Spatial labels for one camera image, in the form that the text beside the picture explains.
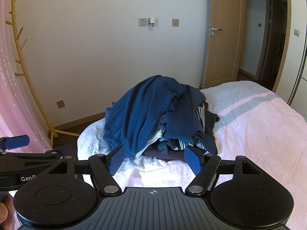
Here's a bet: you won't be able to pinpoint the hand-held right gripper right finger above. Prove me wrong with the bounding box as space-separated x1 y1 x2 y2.
184 146 263 196

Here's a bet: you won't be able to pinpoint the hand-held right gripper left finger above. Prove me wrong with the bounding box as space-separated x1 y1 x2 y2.
45 146 125 196

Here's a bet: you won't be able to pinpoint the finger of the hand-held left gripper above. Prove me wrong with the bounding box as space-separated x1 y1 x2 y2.
0 149 64 168
0 135 31 153

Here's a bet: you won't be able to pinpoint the navy blue pants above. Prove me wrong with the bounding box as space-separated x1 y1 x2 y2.
103 75 190 159

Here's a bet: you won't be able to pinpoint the pile of dark clothes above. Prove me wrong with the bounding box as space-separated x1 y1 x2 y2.
192 108 220 156

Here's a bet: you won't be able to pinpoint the person's left hand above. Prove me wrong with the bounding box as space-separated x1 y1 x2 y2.
0 201 15 230

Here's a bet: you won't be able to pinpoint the wooden coat rack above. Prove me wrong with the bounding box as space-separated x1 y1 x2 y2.
5 0 80 149

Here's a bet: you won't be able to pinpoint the pink curtain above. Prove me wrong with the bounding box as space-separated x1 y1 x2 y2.
0 0 54 154

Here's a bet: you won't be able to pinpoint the striped garment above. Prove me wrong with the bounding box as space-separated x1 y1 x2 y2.
179 105 210 149

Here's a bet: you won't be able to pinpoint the light grey garment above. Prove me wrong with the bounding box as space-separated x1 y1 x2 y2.
133 115 169 159

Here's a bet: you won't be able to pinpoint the navy blue garment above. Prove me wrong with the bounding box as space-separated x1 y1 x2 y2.
164 83 207 146

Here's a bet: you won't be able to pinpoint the bed with white pink blanket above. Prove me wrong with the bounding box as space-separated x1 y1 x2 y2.
77 81 307 190

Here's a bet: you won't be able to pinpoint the wooden door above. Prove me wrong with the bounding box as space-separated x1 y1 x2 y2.
203 0 247 90

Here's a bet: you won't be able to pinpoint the white wardrobe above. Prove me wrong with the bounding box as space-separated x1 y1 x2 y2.
286 0 307 106

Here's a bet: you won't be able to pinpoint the metal door handle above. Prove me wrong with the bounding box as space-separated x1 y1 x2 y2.
208 24 222 37

